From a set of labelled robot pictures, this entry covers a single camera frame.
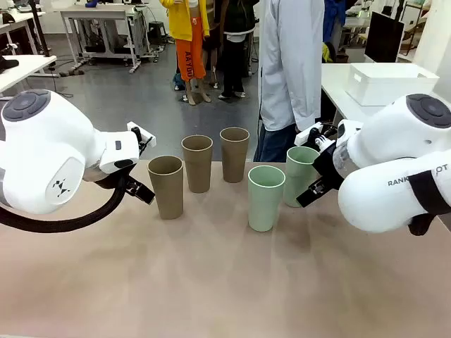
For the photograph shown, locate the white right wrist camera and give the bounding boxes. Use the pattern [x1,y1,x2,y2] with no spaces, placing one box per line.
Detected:
[294,122,340,151]

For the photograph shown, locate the mannequin in yellow and orange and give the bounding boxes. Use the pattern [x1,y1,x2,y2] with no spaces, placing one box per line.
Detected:
[158,0,211,106]

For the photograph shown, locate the person in black clothes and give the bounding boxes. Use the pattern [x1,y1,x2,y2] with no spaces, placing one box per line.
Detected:
[211,0,261,100]

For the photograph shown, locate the white side table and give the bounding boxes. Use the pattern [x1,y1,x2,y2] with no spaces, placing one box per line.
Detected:
[321,62,451,127]

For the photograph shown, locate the grey workbench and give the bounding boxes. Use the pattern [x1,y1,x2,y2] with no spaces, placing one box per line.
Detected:
[58,4,142,75]

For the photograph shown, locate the person in white shirt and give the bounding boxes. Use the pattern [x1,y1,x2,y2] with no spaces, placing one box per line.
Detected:
[257,0,326,163]

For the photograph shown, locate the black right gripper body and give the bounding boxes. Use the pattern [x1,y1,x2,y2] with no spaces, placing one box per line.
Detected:
[312,143,345,194]

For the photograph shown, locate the yellow cloth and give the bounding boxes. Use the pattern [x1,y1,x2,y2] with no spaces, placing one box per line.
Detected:
[321,42,336,64]

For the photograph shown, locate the black pole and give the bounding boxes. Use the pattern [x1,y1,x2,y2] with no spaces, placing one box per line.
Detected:
[27,0,51,58]

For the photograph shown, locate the brown cup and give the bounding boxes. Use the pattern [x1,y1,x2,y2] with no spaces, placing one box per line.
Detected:
[147,155,185,220]
[180,134,214,194]
[219,127,251,184]

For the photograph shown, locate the white table with black object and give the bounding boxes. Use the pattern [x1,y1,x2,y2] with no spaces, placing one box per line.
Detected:
[0,54,58,94]

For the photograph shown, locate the wooden rack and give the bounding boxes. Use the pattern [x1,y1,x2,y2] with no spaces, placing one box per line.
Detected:
[401,1,429,57]

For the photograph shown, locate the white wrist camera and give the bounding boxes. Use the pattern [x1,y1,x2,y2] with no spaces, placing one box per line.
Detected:
[125,121,156,156]
[294,122,340,151]

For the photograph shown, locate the black object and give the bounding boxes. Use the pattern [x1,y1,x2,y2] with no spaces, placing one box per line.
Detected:
[0,56,20,74]

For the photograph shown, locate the black monitor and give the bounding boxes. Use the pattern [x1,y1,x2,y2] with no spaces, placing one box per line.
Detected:
[364,11,405,64]

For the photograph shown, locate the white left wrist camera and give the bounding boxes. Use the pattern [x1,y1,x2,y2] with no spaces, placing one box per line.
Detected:
[125,121,156,156]

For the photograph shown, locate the white plastic basket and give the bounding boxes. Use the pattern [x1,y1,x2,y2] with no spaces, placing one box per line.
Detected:
[345,63,440,107]

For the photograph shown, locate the light green cup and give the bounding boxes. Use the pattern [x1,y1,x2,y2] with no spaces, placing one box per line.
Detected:
[283,146,322,208]
[247,165,286,232]

